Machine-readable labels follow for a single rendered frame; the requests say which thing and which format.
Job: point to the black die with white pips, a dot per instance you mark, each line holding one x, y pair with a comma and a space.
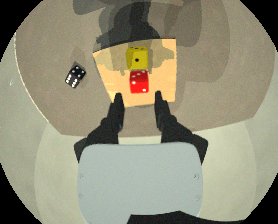
75, 76

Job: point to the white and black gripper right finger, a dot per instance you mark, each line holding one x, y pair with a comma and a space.
174, 131

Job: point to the tan flat mat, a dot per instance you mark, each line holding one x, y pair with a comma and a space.
112, 65

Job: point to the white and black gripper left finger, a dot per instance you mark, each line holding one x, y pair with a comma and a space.
108, 130

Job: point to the yellow die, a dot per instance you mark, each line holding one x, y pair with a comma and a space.
137, 58

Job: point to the red die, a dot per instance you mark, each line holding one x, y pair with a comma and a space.
139, 82

